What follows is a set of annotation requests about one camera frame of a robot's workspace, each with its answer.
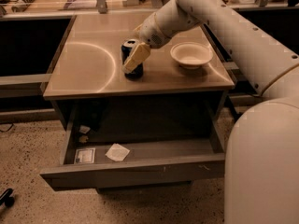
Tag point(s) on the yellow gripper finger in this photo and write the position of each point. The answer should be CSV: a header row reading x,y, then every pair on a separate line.
x,y
139,52

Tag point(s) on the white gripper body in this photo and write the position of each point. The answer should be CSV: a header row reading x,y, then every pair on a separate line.
x,y
150,32

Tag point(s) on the blue pepsi can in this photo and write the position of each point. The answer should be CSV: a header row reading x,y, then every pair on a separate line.
x,y
126,48

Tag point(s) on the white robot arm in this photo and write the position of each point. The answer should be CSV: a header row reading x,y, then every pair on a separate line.
x,y
261,182

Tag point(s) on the grey cabinet with tan top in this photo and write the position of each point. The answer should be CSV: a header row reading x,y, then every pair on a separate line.
x,y
87,78

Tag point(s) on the grey open top drawer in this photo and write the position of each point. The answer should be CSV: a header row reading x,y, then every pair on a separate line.
x,y
175,145

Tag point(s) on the white paper bowl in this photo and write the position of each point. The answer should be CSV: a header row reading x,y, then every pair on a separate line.
x,y
191,55

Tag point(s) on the purple white booklet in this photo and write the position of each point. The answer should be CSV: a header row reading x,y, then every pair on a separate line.
x,y
79,4

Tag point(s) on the small white paper scrap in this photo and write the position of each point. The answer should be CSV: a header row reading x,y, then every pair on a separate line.
x,y
84,129

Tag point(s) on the white paper napkin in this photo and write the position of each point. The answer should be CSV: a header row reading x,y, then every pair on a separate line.
x,y
117,152

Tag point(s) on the small crumpled paper scrap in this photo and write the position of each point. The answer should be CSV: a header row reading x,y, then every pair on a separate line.
x,y
83,139

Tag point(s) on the white label sticker card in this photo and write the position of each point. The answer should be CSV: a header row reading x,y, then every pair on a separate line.
x,y
84,155

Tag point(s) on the black chair caster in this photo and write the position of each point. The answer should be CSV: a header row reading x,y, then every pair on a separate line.
x,y
6,198

